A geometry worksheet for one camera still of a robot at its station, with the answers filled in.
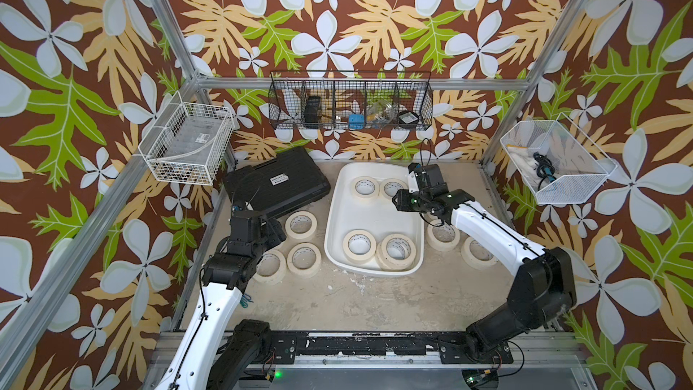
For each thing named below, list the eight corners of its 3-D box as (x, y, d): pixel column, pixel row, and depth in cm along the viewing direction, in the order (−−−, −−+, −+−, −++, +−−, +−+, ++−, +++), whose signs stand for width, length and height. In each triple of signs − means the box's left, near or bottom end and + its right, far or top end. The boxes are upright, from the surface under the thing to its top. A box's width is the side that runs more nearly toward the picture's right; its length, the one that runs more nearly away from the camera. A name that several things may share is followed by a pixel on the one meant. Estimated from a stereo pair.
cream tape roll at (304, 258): (286, 274, 89) (285, 271, 87) (290, 245, 96) (289, 242, 93) (320, 274, 89) (319, 271, 87) (321, 245, 96) (321, 242, 93)
